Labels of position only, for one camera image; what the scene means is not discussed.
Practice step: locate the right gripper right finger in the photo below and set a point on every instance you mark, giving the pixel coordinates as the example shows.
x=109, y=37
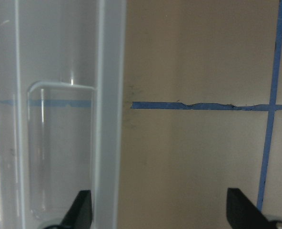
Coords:
x=242, y=214

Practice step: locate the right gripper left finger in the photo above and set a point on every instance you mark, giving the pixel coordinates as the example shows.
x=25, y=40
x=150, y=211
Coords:
x=79, y=216

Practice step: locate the clear ribbed box lid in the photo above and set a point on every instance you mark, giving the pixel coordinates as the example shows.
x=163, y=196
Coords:
x=61, y=79

